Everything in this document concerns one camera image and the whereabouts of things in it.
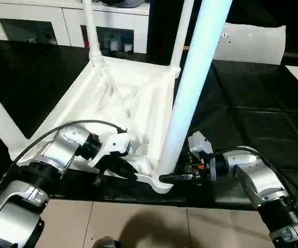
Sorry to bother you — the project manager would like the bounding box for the dark grey robot body part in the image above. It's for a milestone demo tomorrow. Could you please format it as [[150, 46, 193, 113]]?
[[92, 237, 120, 248]]

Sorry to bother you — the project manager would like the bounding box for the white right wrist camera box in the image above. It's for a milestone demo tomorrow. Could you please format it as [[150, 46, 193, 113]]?
[[188, 131, 214, 160]]

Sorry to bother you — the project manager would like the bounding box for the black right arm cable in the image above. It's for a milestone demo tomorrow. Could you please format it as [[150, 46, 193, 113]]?
[[203, 146, 281, 181]]

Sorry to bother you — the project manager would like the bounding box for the black work mat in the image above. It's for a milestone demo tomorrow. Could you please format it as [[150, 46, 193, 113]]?
[[0, 39, 298, 210]]

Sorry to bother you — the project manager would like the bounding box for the white plastic bag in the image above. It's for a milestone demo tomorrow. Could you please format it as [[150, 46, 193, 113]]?
[[211, 23, 287, 65]]

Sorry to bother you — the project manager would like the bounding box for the white cabinet with glass doors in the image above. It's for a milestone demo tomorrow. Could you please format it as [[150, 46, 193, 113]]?
[[0, 0, 151, 54]]

